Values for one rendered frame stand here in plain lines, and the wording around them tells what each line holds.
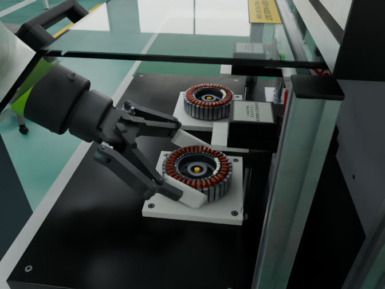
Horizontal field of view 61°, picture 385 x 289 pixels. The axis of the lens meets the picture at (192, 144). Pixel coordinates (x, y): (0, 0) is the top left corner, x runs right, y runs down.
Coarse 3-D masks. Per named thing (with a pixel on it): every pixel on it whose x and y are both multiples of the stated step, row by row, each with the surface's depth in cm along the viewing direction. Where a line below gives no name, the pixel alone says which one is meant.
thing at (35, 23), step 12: (72, 0) 38; (48, 12) 33; (60, 12) 35; (72, 12) 38; (84, 12) 39; (24, 24) 30; (36, 24) 31; (48, 24) 33; (24, 36) 31; (36, 36) 30; (48, 36) 31; (36, 48) 31
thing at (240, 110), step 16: (240, 112) 45; (256, 112) 45; (272, 112) 45; (224, 128) 49; (240, 128) 44; (256, 128) 43; (272, 128) 43; (224, 144) 46; (240, 144) 45; (256, 144) 44; (272, 144) 44; (336, 144) 43
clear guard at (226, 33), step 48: (144, 0) 37; (192, 0) 37; (240, 0) 37; (288, 0) 37; (48, 48) 24; (96, 48) 24; (144, 48) 24; (192, 48) 24; (240, 48) 24; (288, 48) 24
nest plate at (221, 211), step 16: (160, 160) 59; (240, 160) 59; (240, 176) 55; (240, 192) 52; (144, 208) 49; (160, 208) 49; (176, 208) 49; (192, 208) 49; (208, 208) 49; (224, 208) 49; (240, 208) 49; (240, 224) 48
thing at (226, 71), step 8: (224, 72) 66; (232, 72) 64; (240, 72) 64; (248, 72) 64; (256, 72) 64; (264, 72) 64; (272, 72) 63; (280, 72) 63; (280, 80) 65; (280, 88) 66; (280, 96) 67
